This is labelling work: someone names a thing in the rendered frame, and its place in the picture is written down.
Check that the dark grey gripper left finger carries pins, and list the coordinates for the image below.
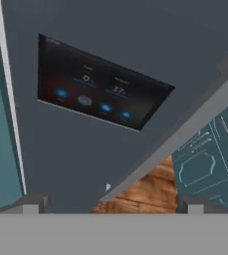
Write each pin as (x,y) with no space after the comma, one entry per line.
(34,203)

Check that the dark grey fridge door with screen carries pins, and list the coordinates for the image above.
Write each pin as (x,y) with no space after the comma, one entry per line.
(85,156)

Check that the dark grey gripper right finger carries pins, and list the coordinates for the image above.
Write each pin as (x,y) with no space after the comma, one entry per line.
(188,203)

